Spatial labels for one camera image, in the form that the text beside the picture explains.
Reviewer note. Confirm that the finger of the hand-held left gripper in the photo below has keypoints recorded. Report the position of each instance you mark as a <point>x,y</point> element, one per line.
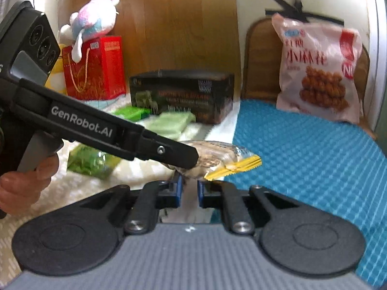
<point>172,154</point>

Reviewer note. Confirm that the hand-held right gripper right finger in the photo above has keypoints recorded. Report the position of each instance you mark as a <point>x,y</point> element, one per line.
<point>200,192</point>

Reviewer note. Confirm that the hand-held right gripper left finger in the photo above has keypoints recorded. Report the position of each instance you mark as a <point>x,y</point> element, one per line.
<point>178,188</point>

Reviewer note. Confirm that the clear snack packet yellow ends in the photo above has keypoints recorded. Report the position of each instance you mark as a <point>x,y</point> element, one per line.
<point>217,157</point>

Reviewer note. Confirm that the bright green snack packet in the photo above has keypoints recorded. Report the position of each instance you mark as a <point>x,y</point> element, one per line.
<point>131,113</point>

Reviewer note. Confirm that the clear green snack packet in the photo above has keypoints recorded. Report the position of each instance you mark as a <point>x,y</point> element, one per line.
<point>87,160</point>

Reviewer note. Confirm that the person's left hand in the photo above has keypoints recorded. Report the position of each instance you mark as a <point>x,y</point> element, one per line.
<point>27,184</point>

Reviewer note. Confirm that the pale green snack packet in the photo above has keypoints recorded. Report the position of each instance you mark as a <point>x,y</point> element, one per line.
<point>169,124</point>

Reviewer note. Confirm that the yellow plush toy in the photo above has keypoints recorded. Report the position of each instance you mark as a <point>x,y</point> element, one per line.
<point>57,72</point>

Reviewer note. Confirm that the black printed carton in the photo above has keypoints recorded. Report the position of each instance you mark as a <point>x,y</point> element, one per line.
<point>181,96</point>

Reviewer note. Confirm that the red gift bag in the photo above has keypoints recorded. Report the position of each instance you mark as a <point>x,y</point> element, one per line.
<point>99,69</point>

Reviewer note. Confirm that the white pastel plush toy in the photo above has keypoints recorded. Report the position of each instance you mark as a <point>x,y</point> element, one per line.
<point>93,21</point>

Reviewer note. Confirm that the blue textured mat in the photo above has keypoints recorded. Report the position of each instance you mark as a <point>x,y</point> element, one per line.
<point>302,157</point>

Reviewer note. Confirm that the wooden headboard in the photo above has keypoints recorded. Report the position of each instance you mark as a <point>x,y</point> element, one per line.
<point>187,24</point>

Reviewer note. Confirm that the pink snack bag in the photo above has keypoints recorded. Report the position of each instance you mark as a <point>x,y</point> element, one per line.
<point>317,66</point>

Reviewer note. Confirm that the black tape cross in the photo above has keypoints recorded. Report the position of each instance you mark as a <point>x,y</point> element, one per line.
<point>320,16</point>

